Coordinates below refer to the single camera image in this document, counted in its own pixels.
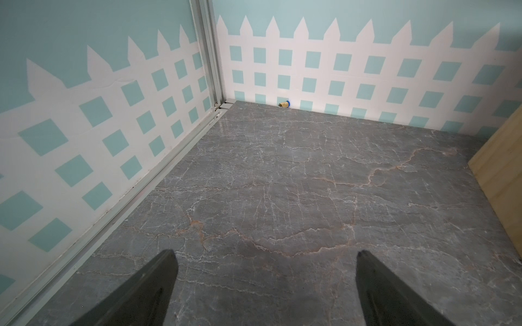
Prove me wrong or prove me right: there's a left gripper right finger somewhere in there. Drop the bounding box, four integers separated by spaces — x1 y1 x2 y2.
356 250 453 325

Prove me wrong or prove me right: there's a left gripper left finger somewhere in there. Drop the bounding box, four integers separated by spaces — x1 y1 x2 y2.
72 249 179 325

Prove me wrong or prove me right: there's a wooden two-tier bookshelf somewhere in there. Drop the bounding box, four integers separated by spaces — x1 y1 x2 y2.
468 108 522 253

